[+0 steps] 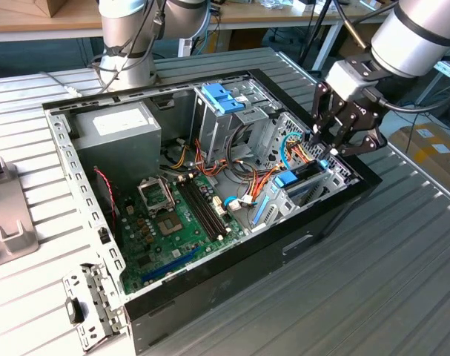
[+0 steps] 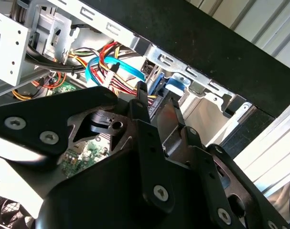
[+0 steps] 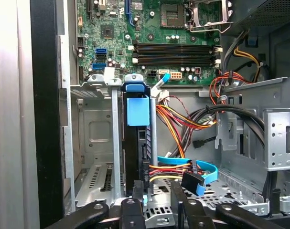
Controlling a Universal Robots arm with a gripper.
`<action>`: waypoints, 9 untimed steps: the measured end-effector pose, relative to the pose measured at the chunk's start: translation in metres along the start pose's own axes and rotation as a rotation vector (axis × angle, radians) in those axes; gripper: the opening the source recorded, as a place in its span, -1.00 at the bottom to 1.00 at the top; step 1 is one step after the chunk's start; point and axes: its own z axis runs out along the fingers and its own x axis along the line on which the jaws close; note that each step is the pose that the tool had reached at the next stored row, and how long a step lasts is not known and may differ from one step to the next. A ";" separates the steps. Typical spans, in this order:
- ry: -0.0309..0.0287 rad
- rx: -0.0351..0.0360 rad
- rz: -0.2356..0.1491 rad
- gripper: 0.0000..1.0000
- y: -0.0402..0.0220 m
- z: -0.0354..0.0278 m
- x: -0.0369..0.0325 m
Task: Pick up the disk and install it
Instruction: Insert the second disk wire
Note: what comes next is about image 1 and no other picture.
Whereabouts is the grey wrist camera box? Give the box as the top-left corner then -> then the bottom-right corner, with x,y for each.
325,55 -> 387,103

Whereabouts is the metal socket cover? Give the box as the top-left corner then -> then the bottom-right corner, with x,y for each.
136,176 -> 176,219

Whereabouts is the blue disk data wire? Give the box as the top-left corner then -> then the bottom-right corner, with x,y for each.
279,131 -> 311,171

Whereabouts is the silver drive cage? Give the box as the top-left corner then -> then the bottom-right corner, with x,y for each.
189,79 -> 281,168

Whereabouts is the red black fan wire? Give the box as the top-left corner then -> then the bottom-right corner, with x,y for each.
93,166 -> 119,220

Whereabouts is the wooden desk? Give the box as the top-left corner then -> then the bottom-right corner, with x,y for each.
0,0 -> 396,73

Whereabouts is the small white box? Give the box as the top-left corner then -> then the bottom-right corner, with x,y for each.
178,36 -> 195,57

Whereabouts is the blue plastic bay latch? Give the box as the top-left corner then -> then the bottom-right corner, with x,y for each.
201,84 -> 248,116

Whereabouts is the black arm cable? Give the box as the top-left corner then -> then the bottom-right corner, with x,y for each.
39,0 -> 166,98

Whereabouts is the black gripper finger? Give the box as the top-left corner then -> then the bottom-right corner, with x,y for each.
329,125 -> 389,159
311,81 -> 350,148

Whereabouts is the short blue wire white plug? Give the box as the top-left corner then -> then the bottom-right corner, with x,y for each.
222,195 -> 256,213

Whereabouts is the orange disk power wire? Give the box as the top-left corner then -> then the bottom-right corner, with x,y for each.
288,142 -> 319,165

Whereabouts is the multicoloured wire bundle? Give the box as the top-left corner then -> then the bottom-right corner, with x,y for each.
160,124 -> 285,208

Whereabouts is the CPU socket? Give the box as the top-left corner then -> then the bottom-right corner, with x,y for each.
153,211 -> 184,239

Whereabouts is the blue expansion slot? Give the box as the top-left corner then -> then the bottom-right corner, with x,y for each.
140,246 -> 202,283

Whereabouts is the brown cardboard box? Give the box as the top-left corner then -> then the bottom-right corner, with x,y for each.
1,0 -> 68,19

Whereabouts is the white motherboard connector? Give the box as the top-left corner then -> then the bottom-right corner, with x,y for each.
211,195 -> 226,219

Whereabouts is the labelled cardboard box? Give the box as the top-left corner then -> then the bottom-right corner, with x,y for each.
388,123 -> 450,197

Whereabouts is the black camera cable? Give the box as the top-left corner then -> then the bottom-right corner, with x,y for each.
331,0 -> 450,113

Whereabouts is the black RAM slot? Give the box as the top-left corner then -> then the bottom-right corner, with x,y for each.
187,177 -> 228,238
178,179 -> 220,241

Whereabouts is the green motherboard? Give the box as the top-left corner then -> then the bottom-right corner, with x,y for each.
119,172 -> 248,296

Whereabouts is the hard disk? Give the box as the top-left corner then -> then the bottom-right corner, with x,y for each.
250,157 -> 330,228

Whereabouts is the black open PC case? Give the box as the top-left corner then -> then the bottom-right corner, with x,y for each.
42,68 -> 383,356

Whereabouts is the grey power supply unit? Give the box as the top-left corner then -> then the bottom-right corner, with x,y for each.
71,100 -> 162,194

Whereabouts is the silver disk bay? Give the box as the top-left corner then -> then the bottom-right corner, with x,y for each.
246,157 -> 361,234

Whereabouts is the grey parts rack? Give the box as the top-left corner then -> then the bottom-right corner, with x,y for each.
0,155 -> 39,270

